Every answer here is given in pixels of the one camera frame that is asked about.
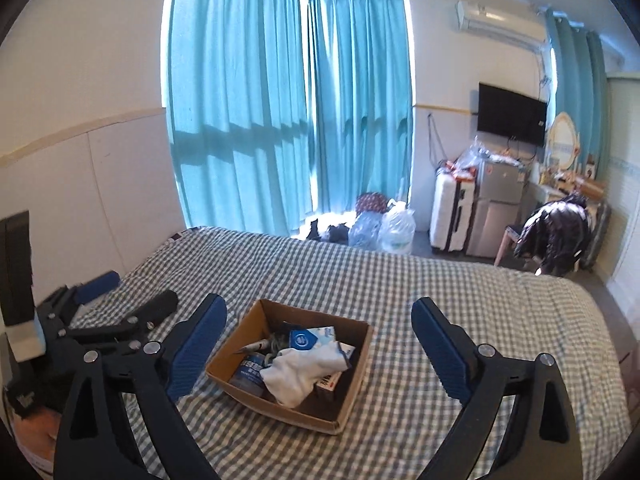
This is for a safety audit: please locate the oval vanity mirror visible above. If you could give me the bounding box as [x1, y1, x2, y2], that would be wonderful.
[546, 112, 580, 170]

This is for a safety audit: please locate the black wall television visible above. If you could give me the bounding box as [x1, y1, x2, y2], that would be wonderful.
[477, 82, 548, 148]

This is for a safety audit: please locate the person left hand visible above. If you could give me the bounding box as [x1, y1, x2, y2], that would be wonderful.
[11, 408, 61, 479]

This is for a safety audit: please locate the checkered bed quilt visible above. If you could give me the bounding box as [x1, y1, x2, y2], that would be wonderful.
[75, 228, 631, 479]

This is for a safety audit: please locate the right teal curtain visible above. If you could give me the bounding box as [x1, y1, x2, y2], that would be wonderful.
[544, 8, 611, 180]

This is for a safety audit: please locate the teal curtain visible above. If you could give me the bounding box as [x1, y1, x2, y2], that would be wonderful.
[544, 8, 611, 180]
[308, 0, 413, 212]
[165, 0, 311, 236]

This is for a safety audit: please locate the green white medicine box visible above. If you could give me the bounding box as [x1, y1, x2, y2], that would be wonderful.
[314, 342, 355, 401]

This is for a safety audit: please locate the white air conditioner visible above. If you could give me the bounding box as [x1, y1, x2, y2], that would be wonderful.
[456, 1, 547, 52]

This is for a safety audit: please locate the wooden dressing table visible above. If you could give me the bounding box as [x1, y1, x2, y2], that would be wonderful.
[521, 168, 605, 212]

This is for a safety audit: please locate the open cardboard box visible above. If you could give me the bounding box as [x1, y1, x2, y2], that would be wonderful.
[206, 299, 373, 436]

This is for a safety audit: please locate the white suitcase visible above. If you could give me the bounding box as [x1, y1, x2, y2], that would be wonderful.
[430, 168, 475, 252]

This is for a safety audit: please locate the silver mini fridge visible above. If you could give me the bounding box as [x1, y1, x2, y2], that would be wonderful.
[466, 158, 526, 259]

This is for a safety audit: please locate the white louvered wardrobe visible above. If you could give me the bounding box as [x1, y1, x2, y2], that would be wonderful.
[597, 73, 639, 315]

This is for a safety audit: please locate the white knit glove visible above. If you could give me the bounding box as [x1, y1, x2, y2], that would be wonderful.
[260, 341, 350, 408]

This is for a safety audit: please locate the white plastic bag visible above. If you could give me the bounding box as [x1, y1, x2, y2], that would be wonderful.
[378, 202, 416, 255]

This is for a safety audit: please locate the grey plastic clip hanger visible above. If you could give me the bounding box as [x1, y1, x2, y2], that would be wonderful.
[264, 334, 288, 367]

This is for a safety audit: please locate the clear plastic bag on fridge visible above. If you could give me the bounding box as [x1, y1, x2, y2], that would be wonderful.
[456, 136, 492, 170]

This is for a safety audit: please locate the blue white tissue pack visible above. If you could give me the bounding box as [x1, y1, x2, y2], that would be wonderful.
[288, 326, 336, 351]

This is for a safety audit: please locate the middle teal curtain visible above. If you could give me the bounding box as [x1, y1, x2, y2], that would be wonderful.
[308, 0, 413, 212]

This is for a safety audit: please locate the dark red patterned bag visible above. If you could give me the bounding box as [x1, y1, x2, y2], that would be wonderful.
[356, 192, 388, 216]

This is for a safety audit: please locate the left teal curtain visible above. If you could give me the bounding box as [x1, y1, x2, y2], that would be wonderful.
[165, 0, 311, 236]

